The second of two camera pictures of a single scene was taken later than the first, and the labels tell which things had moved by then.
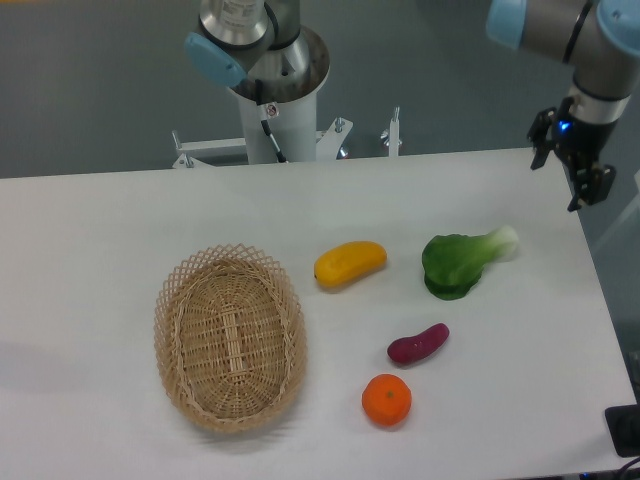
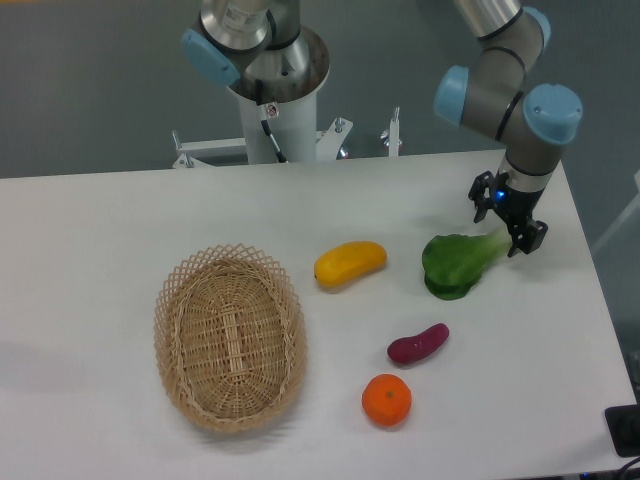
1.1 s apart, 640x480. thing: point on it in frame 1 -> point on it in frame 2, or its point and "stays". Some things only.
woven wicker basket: (231, 337) stays
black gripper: (581, 142) -> (514, 205)
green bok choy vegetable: (452, 264) stays
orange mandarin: (386, 398) stays
